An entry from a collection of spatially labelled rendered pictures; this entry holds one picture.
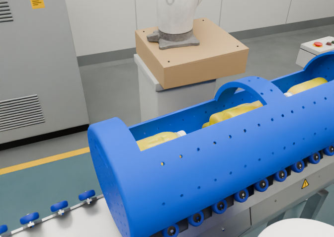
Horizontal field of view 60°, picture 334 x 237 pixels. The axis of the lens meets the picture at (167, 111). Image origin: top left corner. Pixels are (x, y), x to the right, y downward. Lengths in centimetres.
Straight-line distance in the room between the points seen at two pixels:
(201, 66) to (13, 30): 134
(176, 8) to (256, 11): 325
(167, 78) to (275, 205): 60
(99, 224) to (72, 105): 168
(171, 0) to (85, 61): 252
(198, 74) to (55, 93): 139
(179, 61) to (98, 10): 239
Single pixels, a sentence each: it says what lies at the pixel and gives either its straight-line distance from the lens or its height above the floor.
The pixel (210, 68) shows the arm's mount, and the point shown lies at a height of 105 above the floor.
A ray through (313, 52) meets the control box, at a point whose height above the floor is 109.
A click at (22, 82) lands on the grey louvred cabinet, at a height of 58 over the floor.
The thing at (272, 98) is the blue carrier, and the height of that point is 122.
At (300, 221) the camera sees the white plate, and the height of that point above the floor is 104.
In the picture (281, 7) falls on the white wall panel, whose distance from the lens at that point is 468.
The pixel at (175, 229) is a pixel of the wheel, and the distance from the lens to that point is 77.
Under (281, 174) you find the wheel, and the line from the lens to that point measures 94.
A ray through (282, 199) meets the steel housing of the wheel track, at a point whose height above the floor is 87.
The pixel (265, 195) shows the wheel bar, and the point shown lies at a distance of 93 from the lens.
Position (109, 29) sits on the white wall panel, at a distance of 357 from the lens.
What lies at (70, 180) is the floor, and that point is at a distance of 224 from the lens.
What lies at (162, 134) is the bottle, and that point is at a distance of 76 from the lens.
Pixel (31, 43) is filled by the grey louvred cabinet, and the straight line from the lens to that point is 218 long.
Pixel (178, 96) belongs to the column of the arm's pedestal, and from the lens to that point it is 132.
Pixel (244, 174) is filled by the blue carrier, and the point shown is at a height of 111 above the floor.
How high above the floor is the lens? 162
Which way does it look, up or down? 36 degrees down
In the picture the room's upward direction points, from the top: straight up
